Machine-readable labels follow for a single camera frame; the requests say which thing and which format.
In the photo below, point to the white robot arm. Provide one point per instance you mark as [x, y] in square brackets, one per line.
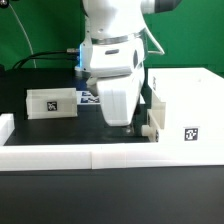
[117, 21]

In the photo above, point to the white drawer cabinet frame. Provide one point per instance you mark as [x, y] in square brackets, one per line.
[194, 100]

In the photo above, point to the white fiducial marker sheet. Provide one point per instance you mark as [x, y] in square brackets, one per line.
[86, 98]

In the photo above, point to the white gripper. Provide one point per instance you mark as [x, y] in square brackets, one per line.
[119, 73]

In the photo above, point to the white U-shaped fence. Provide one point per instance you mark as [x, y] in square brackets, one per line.
[103, 156]

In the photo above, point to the white drawer box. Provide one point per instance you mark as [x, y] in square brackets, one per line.
[155, 121]
[51, 103]

